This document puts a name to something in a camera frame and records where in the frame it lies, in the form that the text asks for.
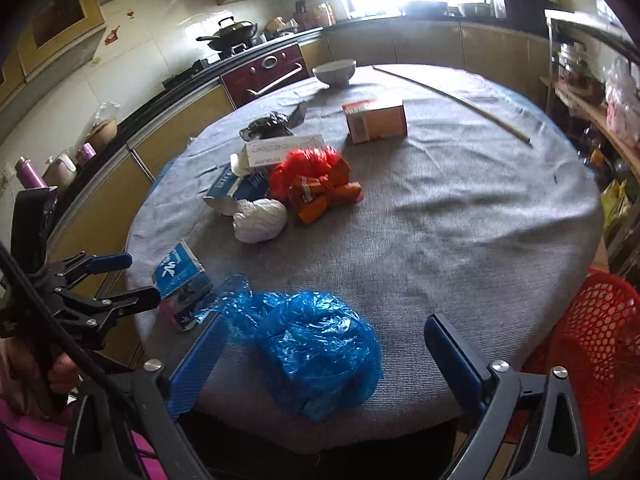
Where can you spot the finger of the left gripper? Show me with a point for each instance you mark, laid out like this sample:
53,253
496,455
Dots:
86,265
99,311

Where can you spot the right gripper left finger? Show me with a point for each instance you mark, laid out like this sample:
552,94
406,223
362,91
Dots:
188,379

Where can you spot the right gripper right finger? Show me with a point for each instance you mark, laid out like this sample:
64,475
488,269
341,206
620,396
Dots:
464,368

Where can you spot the blue toothpaste box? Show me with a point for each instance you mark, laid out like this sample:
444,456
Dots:
228,189
183,283

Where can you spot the blue plastic bag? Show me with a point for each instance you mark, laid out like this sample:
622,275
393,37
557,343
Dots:
317,354

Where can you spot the white tissue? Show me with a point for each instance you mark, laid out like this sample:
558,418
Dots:
259,221

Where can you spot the white rectangular carton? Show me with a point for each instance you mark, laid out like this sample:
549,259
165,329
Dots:
270,152

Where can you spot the orange snack wrapper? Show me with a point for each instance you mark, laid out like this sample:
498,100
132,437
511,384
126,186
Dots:
311,197

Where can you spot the dark plastic bag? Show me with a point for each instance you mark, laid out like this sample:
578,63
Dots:
274,125

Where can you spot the red mesh bag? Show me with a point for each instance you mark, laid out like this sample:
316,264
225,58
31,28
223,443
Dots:
308,163

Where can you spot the orange medicine box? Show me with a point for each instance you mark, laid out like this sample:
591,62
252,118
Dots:
375,119

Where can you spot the left hand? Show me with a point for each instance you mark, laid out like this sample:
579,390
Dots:
20,374

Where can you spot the purple thermos bottle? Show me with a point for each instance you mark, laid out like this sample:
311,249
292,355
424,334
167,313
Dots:
27,175

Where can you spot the pink cup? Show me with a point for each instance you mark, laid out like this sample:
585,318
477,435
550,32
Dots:
84,154

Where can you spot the red plastic basket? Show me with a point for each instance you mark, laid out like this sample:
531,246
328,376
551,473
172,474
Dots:
597,341

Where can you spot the grey tablecloth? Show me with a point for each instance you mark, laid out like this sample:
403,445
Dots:
483,213

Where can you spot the black wok with lid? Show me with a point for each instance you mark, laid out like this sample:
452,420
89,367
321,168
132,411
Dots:
230,35

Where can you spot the maroon oven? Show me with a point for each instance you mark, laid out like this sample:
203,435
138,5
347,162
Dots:
269,73

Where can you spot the white ceramic bowl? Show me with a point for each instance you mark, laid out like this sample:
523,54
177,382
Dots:
336,73

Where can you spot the metal storage shelf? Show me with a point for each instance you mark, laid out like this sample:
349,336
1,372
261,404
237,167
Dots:
588,104

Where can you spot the steel pot on shelf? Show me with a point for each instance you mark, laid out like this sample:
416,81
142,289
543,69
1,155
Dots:
574,65

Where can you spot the pink white plastic bag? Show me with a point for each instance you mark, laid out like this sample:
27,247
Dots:
622,115

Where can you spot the black microwave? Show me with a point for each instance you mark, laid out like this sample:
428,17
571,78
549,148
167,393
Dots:
525,15

